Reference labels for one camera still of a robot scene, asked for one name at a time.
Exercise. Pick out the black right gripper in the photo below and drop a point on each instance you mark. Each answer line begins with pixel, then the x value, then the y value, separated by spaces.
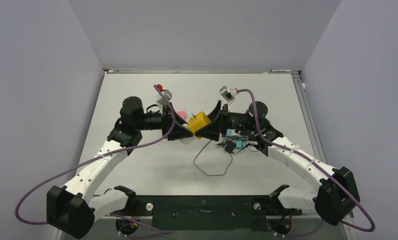
pixel 212 131

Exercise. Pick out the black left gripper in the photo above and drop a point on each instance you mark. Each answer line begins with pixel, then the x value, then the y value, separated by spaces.
pixel 177 131

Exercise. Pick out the pink triangular power strip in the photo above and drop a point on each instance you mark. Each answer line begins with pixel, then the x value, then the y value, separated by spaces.
pixel 182 114

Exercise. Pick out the yellow block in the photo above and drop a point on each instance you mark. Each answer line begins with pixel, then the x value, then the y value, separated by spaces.
pixel 198 121

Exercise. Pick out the white charger block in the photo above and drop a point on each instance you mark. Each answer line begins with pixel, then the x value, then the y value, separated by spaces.
pixel 187 140

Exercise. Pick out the black TP-Link adapter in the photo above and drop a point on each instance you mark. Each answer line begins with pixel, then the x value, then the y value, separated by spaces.
pixel 230 147

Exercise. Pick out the teal block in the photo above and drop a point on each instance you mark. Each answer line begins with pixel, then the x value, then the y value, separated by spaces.
pixel 240 143

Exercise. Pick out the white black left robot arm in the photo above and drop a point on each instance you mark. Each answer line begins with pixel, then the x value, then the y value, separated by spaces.
pixel 73 208

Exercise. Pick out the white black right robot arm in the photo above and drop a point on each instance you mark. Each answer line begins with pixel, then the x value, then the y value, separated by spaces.
pixel 334 191

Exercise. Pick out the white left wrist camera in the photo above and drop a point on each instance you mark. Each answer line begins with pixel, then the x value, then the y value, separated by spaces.
pixel 163 96

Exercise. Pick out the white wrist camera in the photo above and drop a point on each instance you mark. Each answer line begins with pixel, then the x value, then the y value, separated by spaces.
pixel 229 95
pixel 163 96

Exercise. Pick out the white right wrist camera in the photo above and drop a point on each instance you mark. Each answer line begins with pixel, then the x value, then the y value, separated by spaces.
pixel 229 95

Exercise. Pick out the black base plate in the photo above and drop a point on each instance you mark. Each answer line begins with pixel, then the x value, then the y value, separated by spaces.
pixel 200 212

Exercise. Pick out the aluminium frame rail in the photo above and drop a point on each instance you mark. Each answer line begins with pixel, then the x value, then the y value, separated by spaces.
pixel 300 88

